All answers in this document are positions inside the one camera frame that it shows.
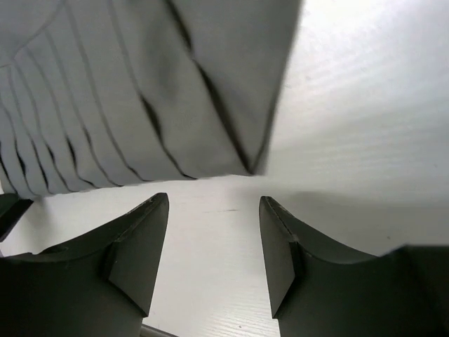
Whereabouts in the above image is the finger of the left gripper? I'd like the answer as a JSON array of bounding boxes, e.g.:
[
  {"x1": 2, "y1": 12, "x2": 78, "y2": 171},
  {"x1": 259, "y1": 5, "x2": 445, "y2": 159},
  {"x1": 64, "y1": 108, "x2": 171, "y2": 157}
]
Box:
[{"x1": 0, "y1": 194, "x2": 34, "y2": 242}]

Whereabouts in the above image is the grey pleated skirt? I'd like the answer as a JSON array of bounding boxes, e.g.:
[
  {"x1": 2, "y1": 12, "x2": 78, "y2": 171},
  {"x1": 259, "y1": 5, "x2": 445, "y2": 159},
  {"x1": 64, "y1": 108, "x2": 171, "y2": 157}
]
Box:
[{"x1": 1, "y1": 0, "x2": 300, "y2": 199}]

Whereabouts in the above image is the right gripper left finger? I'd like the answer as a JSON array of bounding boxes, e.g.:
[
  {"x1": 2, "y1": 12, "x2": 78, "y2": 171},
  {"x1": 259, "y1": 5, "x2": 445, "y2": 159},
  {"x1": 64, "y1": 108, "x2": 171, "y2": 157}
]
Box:
[{"x1": 1, "y1": 193, "x2": 169, "y2": 336}]

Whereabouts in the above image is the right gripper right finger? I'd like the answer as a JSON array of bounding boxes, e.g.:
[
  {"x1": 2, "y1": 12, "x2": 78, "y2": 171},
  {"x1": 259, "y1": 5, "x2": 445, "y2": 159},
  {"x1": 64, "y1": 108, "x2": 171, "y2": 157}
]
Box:
[{"x1": 259, "y1": 196, "x2": 448, "y2": 336}]

